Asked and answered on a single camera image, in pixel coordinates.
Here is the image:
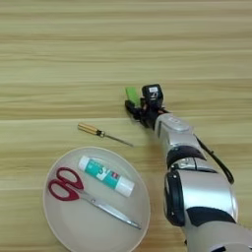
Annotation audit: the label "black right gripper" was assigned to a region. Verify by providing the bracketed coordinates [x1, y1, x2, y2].
[124, 99, 170, 130]

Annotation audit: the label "green rectangular block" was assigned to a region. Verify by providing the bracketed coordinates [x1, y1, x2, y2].
[125, 86, 142, 105]

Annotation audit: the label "amber handled screwdriver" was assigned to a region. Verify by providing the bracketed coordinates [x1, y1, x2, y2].
[77, 122, 135, 148]

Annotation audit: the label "beige round plate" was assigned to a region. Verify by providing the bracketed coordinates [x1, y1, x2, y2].
[42, 146, 152, 252]

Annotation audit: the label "white teal glue stick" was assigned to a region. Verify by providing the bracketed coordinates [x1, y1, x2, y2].
[77, 155, 136, 198]

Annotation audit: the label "red handled scissors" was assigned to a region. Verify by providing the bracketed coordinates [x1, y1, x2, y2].
[47, 166, 142, 230]

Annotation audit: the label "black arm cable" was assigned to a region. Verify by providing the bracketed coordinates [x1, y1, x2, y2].
[193, 132, 235, 185]

